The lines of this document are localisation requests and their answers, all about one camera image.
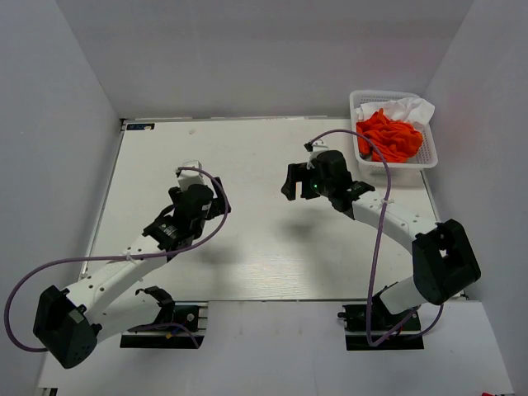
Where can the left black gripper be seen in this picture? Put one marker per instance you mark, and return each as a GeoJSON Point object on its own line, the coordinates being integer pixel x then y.
{"type": "Point", "coordinates": [219, 205]}

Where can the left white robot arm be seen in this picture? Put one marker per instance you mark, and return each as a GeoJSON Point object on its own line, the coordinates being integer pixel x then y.
{"type": "Point", "coordinates": [72, 321]}

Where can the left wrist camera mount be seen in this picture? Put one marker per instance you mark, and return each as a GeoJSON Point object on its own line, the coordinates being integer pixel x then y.
{"type": "Point", "coordinates": [187, 178]}

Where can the blue label sticker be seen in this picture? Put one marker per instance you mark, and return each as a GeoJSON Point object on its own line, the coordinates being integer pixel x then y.
{"type": "Point", "coordinates": [140, 126]}

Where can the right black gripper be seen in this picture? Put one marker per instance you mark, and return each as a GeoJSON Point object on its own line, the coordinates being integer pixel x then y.
{"type": "Point", "coordinates": [297, 173]}

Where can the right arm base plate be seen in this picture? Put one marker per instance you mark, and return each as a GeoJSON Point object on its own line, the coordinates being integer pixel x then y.
{"type": "Point", "coordinates": [405, 337]}

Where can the white t shirt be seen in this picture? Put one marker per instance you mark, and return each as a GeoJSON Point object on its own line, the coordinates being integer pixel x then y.
{"type": "Point", "coordinates": [415, 111]}

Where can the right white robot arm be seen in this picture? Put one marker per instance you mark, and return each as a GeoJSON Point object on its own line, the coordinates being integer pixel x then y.
{"type": "Point", "coordinates": [443, 261]}

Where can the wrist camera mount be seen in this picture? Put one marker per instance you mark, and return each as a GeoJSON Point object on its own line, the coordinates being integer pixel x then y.
{"type": "Point", "coordinates": [314, 148]}
{"type": "Point", "coordinates": [187, 178]}

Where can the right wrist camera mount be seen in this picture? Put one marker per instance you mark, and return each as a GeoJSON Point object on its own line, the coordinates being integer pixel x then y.
{"type": "Point", "coordinates": [314, 148]}

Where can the grey t shirt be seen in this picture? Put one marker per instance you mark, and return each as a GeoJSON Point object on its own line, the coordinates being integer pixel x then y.
{"type": "Point", "coordinates": [366, 157]}

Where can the orange t shirt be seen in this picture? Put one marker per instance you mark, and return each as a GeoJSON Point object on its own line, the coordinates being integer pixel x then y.
{"type": "Point", "coordinates": [397, 141]}

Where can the white plastic basket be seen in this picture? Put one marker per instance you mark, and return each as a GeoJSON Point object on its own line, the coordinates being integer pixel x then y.
{"type": "Point", "coordinates": [426, 157]}

